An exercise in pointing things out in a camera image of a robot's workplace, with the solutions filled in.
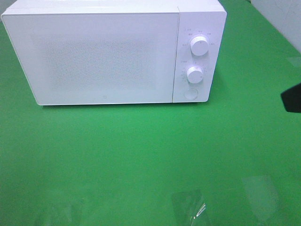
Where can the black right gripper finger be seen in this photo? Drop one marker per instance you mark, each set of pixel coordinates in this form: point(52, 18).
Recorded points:
point(291, 99)

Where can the white microwave knob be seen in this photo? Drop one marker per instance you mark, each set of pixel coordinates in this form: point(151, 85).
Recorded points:
point(199, 45)
point(195, 75)

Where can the round microwave door button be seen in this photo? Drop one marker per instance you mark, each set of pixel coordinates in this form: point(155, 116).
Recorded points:
point(191, 94)

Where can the white microwave oven body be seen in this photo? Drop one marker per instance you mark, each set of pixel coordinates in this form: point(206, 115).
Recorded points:
point(206, 17)

